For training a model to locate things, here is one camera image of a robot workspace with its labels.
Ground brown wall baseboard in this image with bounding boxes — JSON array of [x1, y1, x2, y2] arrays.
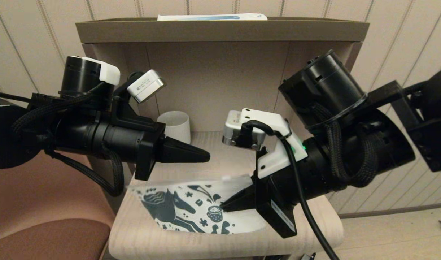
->
[[339, 202, 441, 220]]

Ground white right camera bracket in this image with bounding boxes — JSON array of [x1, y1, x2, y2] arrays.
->
[[241, 108, 308, 179]]

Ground white horse-print zipper pouch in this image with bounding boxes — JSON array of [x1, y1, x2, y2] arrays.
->
[[128, 174, 268, 235]]

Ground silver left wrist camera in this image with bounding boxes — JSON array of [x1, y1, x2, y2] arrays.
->
[[127, 70, 166, 103]]

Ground white blue toothpaste box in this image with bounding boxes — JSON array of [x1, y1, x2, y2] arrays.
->
[[157, 13, 268, 21]]

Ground black right camera cable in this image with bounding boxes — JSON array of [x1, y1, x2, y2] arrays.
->
[[240, 120, 340, 260]]

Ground beige wooden shelf table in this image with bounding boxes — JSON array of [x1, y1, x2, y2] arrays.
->
[[75, 17, 370, 260]]

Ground black braided cable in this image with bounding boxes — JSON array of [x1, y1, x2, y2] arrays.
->
[[45, 144, 124, 197], [311, 105, 378, 188], [11, 93, 95, 134]]

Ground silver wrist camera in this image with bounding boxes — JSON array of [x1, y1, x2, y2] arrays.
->
[[127, 70, 166, 103], [222, 110, 268, 150]]

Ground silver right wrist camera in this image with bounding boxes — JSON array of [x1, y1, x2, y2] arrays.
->
[[222, 110, 268, 150]]

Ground thin smooth black cable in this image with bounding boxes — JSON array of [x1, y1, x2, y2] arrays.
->
[[0, 91, 31, 103]]

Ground white ribbed ceramic mug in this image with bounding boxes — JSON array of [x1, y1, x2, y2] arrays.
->
[[157, 111, 191, 145]]

